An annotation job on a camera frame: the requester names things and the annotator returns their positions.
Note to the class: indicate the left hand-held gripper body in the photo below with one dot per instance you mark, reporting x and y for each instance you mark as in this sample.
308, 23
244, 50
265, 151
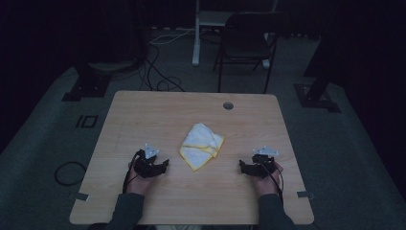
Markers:
144, 164

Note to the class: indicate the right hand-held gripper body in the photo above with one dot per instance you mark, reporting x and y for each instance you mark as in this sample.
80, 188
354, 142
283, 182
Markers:
262, 166

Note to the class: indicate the white cloth with yellow edge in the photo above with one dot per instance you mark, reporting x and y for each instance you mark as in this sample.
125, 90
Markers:
201, 146

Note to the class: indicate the person's left hand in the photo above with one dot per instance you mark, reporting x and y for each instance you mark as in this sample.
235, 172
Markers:
140, 183

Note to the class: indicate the person's right hand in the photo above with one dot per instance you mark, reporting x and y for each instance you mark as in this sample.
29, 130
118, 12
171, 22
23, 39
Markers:
266, 185

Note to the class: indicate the grey tape piece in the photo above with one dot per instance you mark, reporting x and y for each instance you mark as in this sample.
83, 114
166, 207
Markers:
305, 194
81, 196

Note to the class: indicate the grey table grommet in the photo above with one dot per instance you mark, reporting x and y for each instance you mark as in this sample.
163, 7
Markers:
228, 105

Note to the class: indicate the black stand base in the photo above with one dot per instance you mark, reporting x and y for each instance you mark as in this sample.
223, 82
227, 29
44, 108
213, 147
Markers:
87, 86
316, 99

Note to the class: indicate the grey round stand base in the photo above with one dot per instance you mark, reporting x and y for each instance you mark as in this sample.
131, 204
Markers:
111, 66

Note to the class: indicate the black folding chair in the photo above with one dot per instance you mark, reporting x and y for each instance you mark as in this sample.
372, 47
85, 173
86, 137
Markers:
244, 41

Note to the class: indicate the white desk frame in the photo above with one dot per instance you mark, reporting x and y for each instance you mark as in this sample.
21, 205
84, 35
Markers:
196, 38

